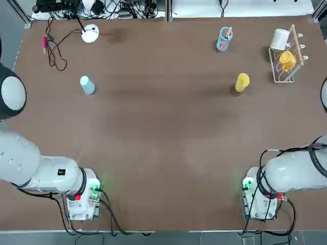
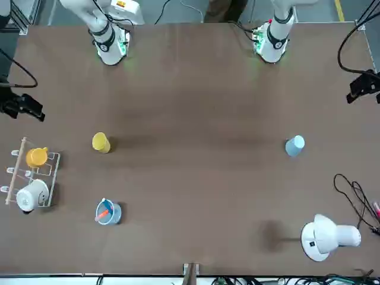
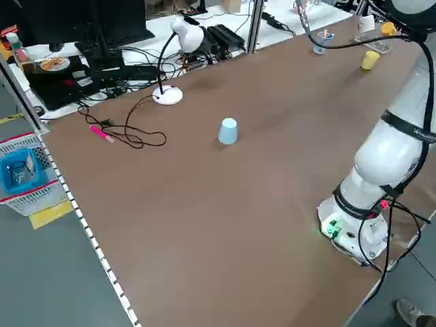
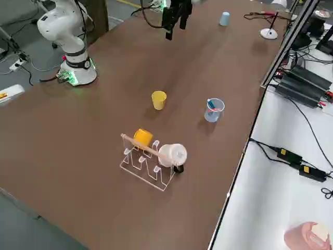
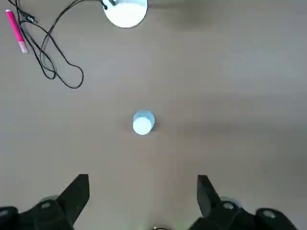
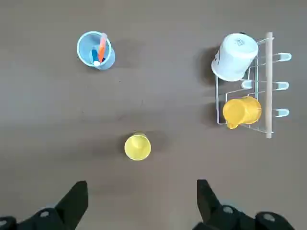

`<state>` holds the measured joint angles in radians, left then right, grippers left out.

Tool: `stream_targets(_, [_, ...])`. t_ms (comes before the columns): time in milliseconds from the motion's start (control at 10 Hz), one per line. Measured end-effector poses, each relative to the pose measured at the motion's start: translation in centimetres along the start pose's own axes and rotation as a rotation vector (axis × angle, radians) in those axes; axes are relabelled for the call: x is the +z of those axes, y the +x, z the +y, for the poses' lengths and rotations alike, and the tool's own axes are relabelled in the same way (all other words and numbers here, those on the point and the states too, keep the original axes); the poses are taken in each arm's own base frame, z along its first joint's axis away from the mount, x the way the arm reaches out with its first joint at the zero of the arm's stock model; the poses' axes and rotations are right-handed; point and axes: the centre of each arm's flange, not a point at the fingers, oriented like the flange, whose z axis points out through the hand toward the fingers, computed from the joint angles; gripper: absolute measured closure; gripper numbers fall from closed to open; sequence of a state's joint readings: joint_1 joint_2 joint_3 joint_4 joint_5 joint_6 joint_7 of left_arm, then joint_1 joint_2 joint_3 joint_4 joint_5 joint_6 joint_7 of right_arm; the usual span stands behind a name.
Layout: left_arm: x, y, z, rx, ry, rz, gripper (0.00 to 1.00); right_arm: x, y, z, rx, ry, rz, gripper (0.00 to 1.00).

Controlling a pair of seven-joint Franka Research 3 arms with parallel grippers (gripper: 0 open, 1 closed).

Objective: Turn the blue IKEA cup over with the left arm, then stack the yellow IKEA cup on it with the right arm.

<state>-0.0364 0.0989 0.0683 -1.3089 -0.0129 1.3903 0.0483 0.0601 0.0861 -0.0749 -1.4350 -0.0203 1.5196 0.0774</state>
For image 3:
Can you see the light blue plastic cup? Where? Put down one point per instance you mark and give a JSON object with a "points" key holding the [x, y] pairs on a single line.
{"points": [[227, 133]]}

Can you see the yellow plastic cup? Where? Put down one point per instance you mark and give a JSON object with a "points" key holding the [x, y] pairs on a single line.
{"points": [[369, 61]]}

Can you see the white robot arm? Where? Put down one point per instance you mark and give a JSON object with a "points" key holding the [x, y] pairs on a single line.
{"points": [[385, 160]]}

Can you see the clear measuring cup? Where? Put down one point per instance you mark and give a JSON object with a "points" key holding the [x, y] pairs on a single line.
{"points": [[320, 47]]}

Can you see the pink marker pen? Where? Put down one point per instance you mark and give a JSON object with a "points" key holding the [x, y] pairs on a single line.
{"points": [[100, 133]]}

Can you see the black power supply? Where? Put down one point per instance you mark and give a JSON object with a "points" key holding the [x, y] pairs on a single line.
{"points": [[226, 35]]}

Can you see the white desk lamp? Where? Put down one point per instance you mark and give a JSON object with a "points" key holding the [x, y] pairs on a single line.
{"points": [[187, 34]]}

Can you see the black keyboard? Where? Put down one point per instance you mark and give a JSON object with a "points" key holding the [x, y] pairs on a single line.
{"points": [[133, 35]]}

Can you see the black power adapter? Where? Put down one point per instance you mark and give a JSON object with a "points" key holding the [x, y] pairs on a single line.
{"points": [[272, 19]]}

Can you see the cardboard box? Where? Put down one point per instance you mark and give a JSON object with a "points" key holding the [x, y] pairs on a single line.
{"points": [[231, 4]]}

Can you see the red pen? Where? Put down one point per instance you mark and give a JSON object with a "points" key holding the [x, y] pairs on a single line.
{"points": [[327, 34]]}

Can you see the black monitor stand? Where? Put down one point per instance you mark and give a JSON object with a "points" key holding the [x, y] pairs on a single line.
{"points": [[102, 34]]}

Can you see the black computer case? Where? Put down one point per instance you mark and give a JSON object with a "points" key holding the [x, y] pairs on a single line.
{"points": [[58, 86]]}

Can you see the white plastic basket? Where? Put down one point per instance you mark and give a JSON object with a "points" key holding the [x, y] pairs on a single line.
{"points": [[34, 201]]}

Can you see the round plate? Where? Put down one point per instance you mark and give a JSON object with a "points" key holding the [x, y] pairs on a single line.
{"points": [[52, 64]]}

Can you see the white mug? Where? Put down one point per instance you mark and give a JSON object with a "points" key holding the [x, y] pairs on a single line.
{"points": [[366, 24]]}

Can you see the black computer monitor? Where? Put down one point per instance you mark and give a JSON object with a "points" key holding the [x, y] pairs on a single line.
{"points": [[68, 17]]}

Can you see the blue plastic box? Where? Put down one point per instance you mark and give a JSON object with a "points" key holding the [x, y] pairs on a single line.
{"points": [[5, 184]]}

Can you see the orange-yellow mug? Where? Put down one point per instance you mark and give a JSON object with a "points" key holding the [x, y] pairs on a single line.
{"points": [[388, 29]]}

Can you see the small red white bottle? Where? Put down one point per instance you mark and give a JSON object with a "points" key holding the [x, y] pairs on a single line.
{"points": [[15, 44]]}

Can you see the person's shoe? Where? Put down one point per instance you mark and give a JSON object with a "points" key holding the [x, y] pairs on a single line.
{"points": [[410, 311]]}

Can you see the aluminium frame post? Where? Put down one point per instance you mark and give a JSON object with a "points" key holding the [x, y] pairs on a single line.
{"points": [[24, 98], [253, 27]]}

